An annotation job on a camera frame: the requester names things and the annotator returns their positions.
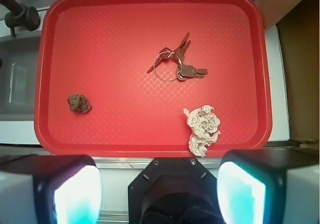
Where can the steel sink basin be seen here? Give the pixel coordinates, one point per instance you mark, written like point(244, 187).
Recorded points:
point(18, 74)

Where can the black octagonal mount plate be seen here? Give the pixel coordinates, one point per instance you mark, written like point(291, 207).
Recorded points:
point(174, 191)

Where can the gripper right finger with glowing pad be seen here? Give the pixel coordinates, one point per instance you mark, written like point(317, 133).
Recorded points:
point(269, 186)

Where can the dark metal faucet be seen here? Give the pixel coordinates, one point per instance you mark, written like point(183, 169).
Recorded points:
point(20, 15)

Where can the brown cardboard box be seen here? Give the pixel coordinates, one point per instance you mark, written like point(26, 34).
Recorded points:
point(299, 35)

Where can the red plastic tray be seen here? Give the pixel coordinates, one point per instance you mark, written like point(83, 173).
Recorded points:
point(102, 49)

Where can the crumpled white paper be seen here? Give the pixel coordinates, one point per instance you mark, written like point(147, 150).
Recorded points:
point(204, 125)

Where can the brown rock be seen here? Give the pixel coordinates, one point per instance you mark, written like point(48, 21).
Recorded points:
point(78, 103)

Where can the bunch of keys on ring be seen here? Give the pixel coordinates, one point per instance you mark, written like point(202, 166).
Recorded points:
point(183, 71)

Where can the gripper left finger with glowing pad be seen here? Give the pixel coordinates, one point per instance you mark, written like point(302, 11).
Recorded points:
point(50, 189)

